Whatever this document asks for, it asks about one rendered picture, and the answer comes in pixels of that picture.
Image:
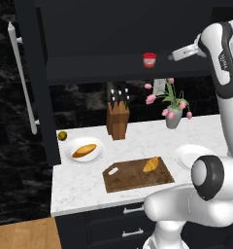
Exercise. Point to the grey vase with pink flowers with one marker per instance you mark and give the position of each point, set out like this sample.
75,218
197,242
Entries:
173,112

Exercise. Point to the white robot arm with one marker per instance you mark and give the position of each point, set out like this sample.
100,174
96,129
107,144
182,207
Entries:
186,207

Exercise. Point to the pale wall socket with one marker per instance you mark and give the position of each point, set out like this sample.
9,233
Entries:
159,87

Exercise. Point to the open dark wall cabinet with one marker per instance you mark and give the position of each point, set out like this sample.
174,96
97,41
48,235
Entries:
115,35

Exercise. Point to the golden baguette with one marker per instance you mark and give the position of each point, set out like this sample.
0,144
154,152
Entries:
84,150

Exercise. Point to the golden croissant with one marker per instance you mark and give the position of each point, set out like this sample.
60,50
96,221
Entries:
150,164

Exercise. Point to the green lime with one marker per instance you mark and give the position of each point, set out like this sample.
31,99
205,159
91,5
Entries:
62,135

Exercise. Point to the white plate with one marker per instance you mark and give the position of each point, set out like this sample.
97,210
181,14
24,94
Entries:
99,152
188,155

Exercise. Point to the wooden knife block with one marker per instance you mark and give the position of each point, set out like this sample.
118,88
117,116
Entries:
118,121

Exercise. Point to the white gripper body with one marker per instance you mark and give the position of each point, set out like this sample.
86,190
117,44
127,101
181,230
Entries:
185,52

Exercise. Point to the brown wooden cutting board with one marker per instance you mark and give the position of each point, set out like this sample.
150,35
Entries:
134,178

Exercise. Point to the red lidded jam jar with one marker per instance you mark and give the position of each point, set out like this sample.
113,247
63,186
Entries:
149,60

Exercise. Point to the dark drawer front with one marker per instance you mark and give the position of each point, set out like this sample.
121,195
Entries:
105,236
105,215

